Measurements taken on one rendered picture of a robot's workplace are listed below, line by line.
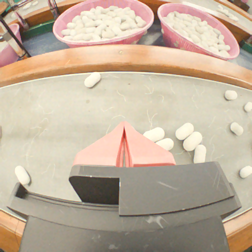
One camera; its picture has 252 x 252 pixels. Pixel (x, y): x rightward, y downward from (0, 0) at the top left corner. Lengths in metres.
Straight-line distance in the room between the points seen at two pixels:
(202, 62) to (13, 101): 0.42
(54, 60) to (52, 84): 0.05
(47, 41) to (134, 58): 0.38
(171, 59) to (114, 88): 0.12
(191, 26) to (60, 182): 0.52
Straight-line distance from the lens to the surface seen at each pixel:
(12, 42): 0.35
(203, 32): 0.47
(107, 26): 0.40
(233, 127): 0.29
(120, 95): 0.23
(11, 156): 0.30
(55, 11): 0.55
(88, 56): 0.26
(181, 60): 0.27
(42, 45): 0.53
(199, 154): 0.22
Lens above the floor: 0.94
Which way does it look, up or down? 76 degrees down
